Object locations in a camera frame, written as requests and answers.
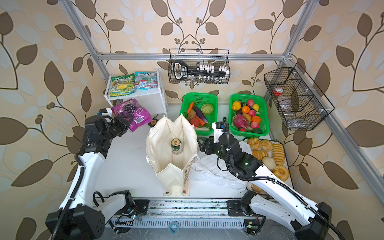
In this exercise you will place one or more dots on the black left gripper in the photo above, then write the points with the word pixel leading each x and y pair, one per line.
pixel 122 123

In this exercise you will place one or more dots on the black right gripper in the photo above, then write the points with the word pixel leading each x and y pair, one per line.
pixel 209 141

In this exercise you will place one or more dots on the purple snack bag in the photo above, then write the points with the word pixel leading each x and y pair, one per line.
pixel 134 113

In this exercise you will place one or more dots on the green white drink can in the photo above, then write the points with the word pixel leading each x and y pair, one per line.
pixel 176 146

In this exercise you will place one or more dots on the cream floral tote bag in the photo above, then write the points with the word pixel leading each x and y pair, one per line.
pixel 172 170

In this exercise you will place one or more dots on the teal fruit candy bag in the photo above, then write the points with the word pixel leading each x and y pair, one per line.
pixel 146 80

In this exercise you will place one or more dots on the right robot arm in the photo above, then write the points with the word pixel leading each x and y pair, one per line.
pixel 302 216

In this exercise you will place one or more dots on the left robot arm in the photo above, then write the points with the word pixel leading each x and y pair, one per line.
pixel 77 218

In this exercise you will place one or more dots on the white radish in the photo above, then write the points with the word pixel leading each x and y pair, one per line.
pixel 202 129

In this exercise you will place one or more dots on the white plastic bag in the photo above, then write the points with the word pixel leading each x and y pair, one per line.
pixel 205 169

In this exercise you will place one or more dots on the orange carrot lower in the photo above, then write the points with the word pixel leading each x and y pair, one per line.
pixel 202 123

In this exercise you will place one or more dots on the orange carrot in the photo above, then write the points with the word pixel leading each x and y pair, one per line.
pixel 202 123
pixel 190 108

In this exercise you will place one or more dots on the red tomato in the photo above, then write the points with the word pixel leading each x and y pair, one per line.
pixel 195 122

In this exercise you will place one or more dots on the brown potato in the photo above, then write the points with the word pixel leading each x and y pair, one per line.
pixel 191 115

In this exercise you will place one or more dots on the purple eggplant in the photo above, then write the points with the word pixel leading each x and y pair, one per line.
pixel 200 114

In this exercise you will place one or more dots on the black yellow tape measure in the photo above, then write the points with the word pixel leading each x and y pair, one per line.
pixel 154 121

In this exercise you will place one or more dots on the green cabbage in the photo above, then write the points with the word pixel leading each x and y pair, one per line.
pixel 207 109

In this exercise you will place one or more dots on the orange carrot upper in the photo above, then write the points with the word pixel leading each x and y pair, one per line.
pixel 190 108

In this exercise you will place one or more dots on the yellow green apple tea bag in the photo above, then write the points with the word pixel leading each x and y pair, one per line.
pixel 122 86

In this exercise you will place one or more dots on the white shelf rack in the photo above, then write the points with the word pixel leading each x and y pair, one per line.
pixel 153 100

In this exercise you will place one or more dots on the pink dragon fruit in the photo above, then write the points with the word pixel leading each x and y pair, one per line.
pixel 240 122

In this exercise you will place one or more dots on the green vegetable basket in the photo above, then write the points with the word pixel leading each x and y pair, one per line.
pixel 200 99

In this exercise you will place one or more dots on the yellow lemon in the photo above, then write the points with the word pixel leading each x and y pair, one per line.
pixel 236 106

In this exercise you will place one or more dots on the orange fruit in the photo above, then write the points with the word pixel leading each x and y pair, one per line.
pixel 245 109

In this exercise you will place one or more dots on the bread tray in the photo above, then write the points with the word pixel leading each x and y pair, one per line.
pixel 270 153

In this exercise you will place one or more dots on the green fruit basket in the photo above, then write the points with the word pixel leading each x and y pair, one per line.
pixel 257 116

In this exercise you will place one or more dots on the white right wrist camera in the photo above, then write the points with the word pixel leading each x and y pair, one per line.
pixel 218 128

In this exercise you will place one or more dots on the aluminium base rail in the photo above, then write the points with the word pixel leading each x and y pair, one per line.
pixel 201 213

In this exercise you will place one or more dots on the black wire basket back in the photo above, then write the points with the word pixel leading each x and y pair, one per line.
pixel 199 66

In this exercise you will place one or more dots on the black wire basket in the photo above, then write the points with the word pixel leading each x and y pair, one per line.
pixel 199 66
pixel 301 103

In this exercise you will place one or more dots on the glazed ring bread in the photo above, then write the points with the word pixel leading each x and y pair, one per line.
pixel 281 172

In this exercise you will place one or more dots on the black wire basket right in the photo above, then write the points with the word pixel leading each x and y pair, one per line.
pixel 301 103

